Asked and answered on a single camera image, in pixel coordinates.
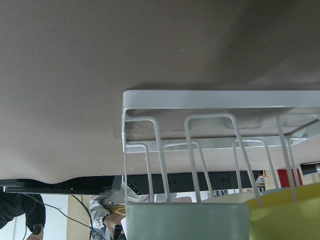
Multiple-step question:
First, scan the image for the green cup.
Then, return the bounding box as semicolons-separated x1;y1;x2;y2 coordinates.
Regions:
126;203;250;240

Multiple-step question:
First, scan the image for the white cup rack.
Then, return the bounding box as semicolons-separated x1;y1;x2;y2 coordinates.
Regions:
121;90;320;202

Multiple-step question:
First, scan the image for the yellow cup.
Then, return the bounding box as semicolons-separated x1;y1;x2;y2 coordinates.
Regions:
246;183;320;240

